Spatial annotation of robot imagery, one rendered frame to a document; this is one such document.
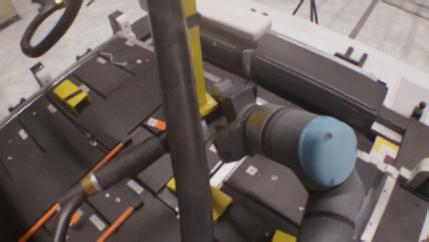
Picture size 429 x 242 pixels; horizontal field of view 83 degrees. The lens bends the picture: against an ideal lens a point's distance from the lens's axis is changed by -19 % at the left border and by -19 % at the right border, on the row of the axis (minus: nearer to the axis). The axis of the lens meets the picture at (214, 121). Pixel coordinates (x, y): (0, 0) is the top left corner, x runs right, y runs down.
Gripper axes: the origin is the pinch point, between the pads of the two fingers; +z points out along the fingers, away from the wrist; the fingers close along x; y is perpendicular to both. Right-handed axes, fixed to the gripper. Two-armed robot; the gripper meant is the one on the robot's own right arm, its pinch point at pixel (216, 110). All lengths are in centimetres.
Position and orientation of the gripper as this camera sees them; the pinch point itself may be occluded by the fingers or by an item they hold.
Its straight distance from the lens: 65.4
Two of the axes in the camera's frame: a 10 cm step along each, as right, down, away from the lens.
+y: 8.1, -4.9, 3.4
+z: -4.8, -2.1, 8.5
